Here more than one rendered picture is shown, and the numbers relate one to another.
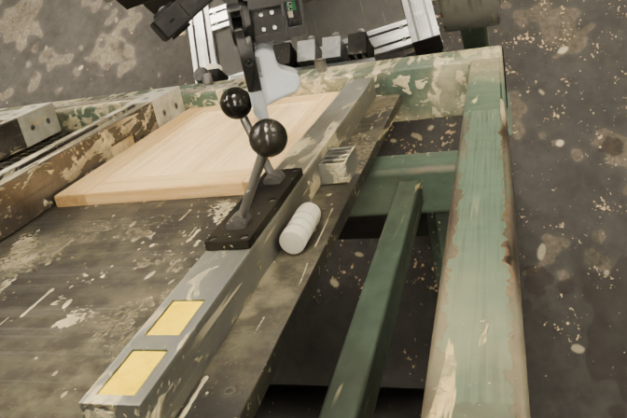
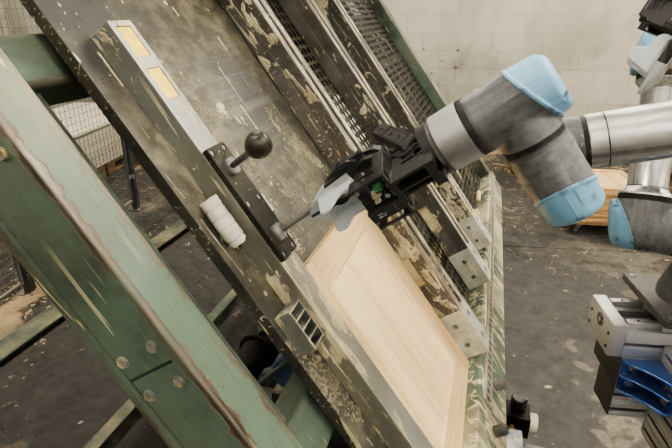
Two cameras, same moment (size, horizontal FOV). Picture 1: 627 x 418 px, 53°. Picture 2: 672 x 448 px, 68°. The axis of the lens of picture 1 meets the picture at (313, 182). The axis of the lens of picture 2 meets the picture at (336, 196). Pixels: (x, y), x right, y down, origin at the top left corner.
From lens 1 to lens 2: 0.70 m
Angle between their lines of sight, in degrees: 58
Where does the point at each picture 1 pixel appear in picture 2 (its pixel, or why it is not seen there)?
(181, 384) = (118, 62)
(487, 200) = (128, 256)
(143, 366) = (134, 45)
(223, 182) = (318, 254)
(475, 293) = (31, 120)
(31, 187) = not seen: hidden behind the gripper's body
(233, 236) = (217, 151)
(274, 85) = (327, 198)
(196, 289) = (180, 106)
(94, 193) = not seen: hidden behind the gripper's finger
